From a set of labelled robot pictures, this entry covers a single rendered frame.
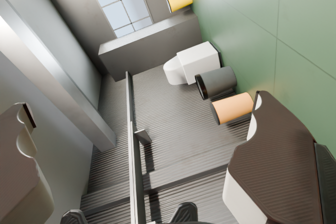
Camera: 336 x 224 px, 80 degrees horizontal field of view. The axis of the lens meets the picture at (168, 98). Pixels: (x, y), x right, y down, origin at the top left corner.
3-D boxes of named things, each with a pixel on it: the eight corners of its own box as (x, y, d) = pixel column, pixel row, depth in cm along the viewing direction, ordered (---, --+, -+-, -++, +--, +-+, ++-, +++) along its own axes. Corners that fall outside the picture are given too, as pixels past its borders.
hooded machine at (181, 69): (213, 58, 533) (167, 75, 542) (209, 37, 493) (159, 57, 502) (224, 73, 476) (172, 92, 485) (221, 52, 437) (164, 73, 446)
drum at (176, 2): (186, -13, 542) (165, -4, 546) (190, -10, 513) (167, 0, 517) (190, 2, 568) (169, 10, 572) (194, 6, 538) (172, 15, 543)
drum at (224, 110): (244, 101, 399) (211, 113, 404) (243, 85, 371) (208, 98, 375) (256, 117, 366) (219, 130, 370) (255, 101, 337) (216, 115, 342)
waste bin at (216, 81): (228, 78, 460) (198, 89, 465) (225, 58, 423) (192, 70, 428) (239, 93, 418) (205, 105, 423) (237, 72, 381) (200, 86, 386)
